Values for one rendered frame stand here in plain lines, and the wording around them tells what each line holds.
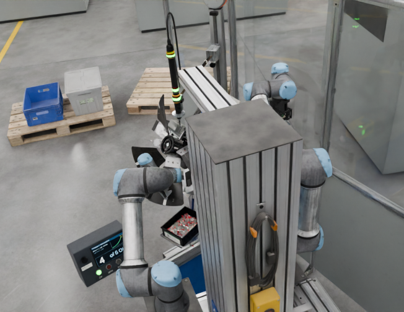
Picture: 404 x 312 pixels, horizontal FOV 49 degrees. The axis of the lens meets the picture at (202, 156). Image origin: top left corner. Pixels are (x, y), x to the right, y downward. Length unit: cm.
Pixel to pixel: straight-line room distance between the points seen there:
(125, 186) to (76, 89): 344
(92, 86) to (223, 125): 408
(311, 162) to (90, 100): 388
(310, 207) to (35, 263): 261
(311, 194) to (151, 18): 636
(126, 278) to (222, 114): 89
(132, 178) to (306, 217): 74
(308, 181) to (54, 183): 331
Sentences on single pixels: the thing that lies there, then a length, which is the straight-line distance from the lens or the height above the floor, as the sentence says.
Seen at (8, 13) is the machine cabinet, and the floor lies 17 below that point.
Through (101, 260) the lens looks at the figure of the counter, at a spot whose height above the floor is 116.
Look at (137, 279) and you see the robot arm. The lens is 189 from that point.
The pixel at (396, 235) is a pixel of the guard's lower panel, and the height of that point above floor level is 82.
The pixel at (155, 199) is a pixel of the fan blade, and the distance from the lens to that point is 264.
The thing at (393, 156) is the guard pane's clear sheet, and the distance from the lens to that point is 245.
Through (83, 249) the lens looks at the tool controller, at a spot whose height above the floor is 125.
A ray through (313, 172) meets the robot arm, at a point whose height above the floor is 163.
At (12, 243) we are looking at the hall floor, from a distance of 418.
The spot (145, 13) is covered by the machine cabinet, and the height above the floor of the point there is 33.
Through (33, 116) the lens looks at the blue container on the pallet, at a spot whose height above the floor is 27.
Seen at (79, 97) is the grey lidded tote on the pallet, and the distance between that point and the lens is 526.
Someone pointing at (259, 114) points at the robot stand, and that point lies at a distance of 128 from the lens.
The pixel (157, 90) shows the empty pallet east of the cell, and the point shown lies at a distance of 561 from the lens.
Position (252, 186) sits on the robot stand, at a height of 192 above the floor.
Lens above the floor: 269
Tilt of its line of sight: 36 degrees down
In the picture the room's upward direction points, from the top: 6 degrees counter-clockwise
